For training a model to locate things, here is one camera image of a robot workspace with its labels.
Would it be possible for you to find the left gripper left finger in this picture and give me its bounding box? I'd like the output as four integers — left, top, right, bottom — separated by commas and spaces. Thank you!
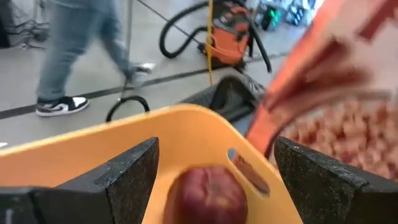
30, 136, 160, 224

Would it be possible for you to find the electronics with green light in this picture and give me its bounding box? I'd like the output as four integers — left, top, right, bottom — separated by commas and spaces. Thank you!
254, 0, 325, 32

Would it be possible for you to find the person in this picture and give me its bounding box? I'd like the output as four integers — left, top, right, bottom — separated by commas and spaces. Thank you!
34, 0, 157, 118

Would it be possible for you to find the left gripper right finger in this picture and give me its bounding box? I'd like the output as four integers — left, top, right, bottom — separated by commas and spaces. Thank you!
274, 136, 398, 224

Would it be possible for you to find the yellow plastic bin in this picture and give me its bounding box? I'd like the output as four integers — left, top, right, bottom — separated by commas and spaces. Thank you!
0, 103, 304, 224

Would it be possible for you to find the yellow cable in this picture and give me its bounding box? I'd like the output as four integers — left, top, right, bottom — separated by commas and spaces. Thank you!
205, 0, 216, 86

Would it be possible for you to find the Cheerios Protein cereal box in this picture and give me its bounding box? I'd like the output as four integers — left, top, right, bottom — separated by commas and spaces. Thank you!
245, 0, 398, 183

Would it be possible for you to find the red apple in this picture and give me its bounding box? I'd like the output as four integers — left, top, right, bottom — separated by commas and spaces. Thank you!
162, 165, 249, 224

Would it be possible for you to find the orange shop vacuum with hose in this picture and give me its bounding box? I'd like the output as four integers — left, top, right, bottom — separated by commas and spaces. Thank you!
159, 0, 273, 74

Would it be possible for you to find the black looped cable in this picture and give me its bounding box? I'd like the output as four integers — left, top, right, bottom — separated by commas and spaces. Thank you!
105, 95, 151, 123

